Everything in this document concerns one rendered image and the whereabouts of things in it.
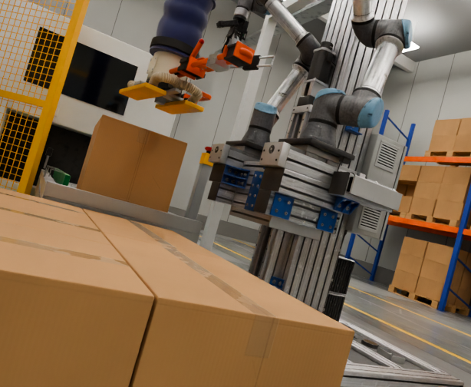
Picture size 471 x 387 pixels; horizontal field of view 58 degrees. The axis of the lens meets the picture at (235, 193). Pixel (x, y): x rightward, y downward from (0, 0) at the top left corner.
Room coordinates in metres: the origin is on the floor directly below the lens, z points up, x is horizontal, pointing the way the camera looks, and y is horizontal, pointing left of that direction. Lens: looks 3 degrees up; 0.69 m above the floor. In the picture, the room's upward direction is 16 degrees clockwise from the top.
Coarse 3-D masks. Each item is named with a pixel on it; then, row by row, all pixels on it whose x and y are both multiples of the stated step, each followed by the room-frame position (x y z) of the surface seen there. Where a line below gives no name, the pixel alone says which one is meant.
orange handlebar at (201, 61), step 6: (240, 48) 1.38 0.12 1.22; (246, 54) 1.38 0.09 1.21; (252, 54) 1.40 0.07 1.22; (198, 60) 1.63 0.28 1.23; (204, 60) 1.58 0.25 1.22; (192, 66) 1.67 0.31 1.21; (198, 66) 1.63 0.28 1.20; (204, 66) 1.61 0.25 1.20; (174, 72) 1.82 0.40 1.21; (204, 96) 2.08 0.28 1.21; (210, 96) 2.10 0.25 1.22
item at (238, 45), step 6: (240, 42) 1.38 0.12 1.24; (228, 48) 1.44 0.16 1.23; (234, 48) 1.40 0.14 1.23; (246, 48) 1.39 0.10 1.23; (222, 54) 1.44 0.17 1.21; (228, 54) 1.43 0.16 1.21; (234, 54) 1.37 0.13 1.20; (240, 54) 1.38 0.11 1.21; (228, 60) 1.44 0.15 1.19; (234, 60) 1.42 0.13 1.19; (240, 60) 1.40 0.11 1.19; (246, 60) 1.40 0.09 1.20; (240, 66) 1.46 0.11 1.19
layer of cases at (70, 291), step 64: (0, 192) 1.43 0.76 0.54; (0, 256) 0.61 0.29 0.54; (64, 256) 0.72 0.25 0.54; (128, 256) 0.90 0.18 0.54; (192, 256) 1.19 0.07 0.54; (0, 320) 0.55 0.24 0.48; (64, 320) 0.59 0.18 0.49; (128, 320) 0.62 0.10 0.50; (192, 320) 0.66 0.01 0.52; (256, 320) 0.71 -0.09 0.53; (320, 320) 0.81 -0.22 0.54; (0, 384) 0.56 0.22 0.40; (64, 384) 0.60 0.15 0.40; (128, 384) 0.63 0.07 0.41; (192, 384) 0.68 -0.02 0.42; (256, 384) 0.73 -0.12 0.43; (320, 384) 0.78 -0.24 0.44
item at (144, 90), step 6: (138, 84) 1.78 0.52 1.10; (144, 84) 1.71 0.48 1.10; (150, 84) 1.72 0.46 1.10; (120, 90) 1.97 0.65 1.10; (126, 90) 1.90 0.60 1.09; (132, 90) 1.84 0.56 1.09; (138, 90) 1.81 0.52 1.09; (144, 90) 1.77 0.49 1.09; (150, 90) 1.74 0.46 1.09; (156, 90) 1.74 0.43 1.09; (162, 90) 1.75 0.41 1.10; (132, 96) 1.97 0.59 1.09; (138, 96) 1.93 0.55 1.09; (144, 96) 1.90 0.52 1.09; (150, 96) 1.86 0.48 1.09; (156, 96) 1.82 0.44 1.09
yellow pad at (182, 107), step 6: (168, 102) 1.97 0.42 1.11; (174, 102) 1.91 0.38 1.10; (180, 102) 1.85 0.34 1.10; (186, 102) 1.82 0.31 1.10; (192, 102) 1.84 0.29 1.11; (162, 108) 2.06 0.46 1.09; (168, 108) 2.02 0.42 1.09; (174, 108) 1.98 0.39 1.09; (180, 108) 1.94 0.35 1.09; (186, 108) 1.90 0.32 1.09; (192, 108) 1.87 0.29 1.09; (198, 108) 1.85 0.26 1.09
